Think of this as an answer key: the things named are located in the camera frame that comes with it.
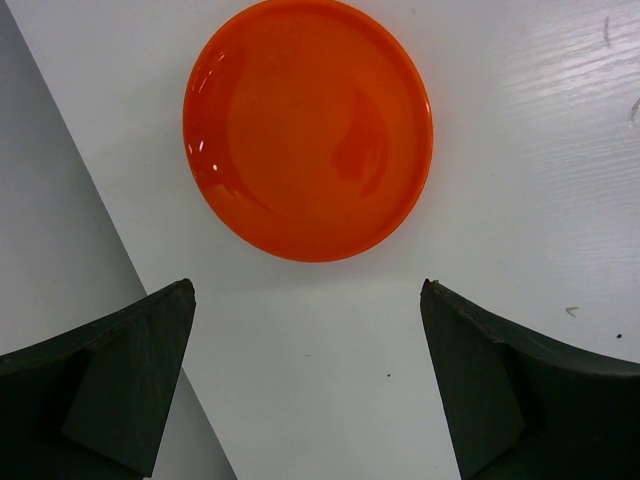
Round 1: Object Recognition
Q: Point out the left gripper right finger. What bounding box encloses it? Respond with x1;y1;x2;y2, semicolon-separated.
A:
420;280;639;479

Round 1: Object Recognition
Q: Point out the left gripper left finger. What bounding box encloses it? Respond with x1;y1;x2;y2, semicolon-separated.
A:
1;279;196;479

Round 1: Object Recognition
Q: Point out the orange plate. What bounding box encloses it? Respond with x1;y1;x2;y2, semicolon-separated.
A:
182;1;434;262

